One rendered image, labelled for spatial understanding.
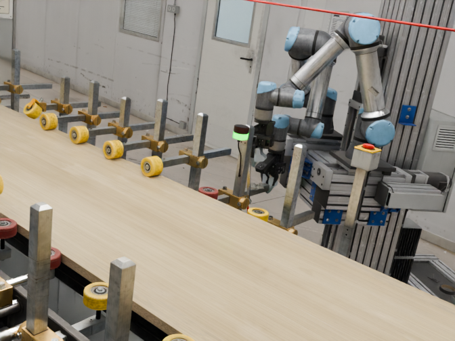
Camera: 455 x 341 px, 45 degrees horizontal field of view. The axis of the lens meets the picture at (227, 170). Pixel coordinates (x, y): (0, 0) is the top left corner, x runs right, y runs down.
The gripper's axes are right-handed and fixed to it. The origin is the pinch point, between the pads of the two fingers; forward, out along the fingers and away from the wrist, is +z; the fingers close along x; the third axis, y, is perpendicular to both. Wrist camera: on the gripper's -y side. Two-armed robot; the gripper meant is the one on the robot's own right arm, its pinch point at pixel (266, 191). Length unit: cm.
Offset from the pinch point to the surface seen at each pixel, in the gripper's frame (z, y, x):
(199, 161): -13.8, -28.9, 17.6
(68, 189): -10, -87, 28
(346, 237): -7, -29, -55
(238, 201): -3.6, -29.3, -6.5
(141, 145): -13, -35, 49
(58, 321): -4, -131, -32
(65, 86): -25, -27, 119
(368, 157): -38, -30, -57
